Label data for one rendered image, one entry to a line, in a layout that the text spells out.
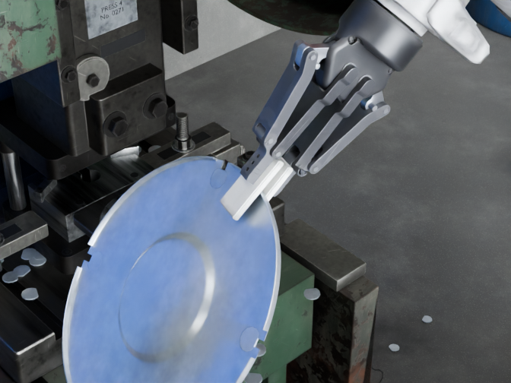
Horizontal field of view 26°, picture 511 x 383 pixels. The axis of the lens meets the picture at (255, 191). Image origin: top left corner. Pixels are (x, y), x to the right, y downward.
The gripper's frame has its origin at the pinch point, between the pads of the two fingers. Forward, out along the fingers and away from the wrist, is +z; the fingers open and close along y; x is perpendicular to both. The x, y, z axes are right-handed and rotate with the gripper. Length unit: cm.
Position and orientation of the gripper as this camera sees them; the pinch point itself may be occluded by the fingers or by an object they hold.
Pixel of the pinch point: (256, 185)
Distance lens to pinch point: 104.3
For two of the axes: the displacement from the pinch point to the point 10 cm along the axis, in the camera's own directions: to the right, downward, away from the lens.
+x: 4.6, 5.3, -7.1
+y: -6.4, -3.6, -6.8
